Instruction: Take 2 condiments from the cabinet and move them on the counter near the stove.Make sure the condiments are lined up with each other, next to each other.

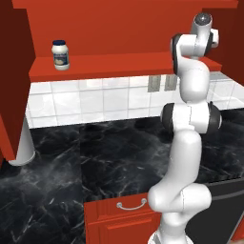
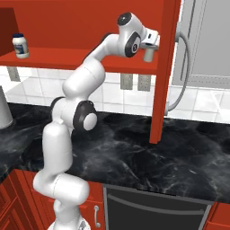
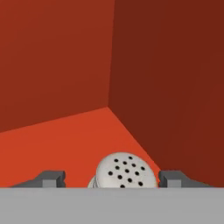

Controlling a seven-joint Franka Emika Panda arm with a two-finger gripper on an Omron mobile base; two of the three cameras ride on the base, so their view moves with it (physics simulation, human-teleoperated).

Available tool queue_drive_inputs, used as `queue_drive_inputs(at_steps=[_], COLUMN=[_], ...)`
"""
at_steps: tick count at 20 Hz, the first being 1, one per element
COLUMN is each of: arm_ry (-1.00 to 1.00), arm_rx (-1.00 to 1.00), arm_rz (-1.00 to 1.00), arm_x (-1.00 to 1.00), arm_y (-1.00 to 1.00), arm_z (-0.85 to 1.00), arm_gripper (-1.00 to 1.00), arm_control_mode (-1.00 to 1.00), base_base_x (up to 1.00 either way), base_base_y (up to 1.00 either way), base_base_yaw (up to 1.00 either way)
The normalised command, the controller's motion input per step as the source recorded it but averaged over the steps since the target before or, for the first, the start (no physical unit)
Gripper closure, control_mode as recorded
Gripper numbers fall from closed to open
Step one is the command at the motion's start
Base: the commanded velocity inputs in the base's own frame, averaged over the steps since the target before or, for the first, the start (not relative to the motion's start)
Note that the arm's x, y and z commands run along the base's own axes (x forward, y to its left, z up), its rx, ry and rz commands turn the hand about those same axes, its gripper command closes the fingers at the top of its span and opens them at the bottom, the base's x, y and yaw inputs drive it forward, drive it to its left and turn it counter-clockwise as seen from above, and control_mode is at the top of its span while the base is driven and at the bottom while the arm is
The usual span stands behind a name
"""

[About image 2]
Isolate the grey base cabinet handle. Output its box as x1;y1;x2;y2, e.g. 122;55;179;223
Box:
93;204;102;229

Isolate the red cabinet door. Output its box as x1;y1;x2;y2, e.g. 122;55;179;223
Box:
148;0;182;145

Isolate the black dishwasher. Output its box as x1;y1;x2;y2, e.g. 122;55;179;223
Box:
102;183;216;230

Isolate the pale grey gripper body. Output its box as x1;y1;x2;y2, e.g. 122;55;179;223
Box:
140;42;160;64

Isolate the grey dishwasher handle bar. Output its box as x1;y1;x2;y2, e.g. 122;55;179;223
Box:
107;193;207;217

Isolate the white mayonnaise jar blue lid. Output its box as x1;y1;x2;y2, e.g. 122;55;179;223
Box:
12;32;31;59

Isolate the grey tapered container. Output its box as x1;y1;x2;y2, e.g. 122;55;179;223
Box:
0;85;14;130

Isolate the red wall cabinet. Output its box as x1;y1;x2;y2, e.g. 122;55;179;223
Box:
0;0;169;75

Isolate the red base cabinet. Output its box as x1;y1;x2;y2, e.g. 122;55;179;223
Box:
206;201;230;230
0;168;106;230

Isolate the grey wall socket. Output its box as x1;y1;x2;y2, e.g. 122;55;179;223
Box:
6;66;22;83
119;73;134;91
137;74;152;92

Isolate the grey curved door handle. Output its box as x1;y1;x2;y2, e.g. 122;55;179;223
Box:
164;28;192;117

